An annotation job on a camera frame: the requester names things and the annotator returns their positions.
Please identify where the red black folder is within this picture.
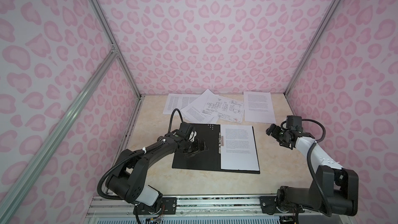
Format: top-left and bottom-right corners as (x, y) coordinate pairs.
(172, 123), (260, 174)

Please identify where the technical drawing sheet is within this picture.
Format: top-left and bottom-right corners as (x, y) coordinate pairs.
(202, 95), (244, 123)

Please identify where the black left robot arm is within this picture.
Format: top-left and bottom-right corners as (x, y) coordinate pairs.
(97, 122), (208, 211)

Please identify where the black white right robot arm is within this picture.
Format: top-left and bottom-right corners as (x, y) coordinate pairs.
(260, 115), (359, 218)

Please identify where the tilted white text sheet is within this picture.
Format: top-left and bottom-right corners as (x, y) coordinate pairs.
(181, 89), (218, 124)

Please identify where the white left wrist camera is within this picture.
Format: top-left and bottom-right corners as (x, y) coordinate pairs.
(188, 130), (197, 142)

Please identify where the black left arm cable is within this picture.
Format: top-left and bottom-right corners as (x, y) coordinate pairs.
(167, 108), (184, 134)

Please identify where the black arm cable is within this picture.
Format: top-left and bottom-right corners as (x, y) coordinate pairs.
(167, 108), (184, 134)
(281, 118), (333, 218)

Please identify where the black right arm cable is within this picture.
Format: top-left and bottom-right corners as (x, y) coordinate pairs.
(281, 118), (333, 218)

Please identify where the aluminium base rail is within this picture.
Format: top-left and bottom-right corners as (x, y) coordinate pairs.
(84, 194), (356, 224)

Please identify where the aluminium frame right post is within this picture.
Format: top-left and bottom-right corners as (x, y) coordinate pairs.
(284, 0), (344, 98)

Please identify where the aluminium frame post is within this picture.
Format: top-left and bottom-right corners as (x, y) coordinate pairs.
(88, 0), (141, 99)
(284, 0), (344, 98)

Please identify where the aluminium frame left post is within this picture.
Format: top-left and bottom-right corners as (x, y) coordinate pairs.
(88, 0), (141, 99)

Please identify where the aluminium frame diagonal bar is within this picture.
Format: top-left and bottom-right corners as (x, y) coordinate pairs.
(1, 51), (118, 224)

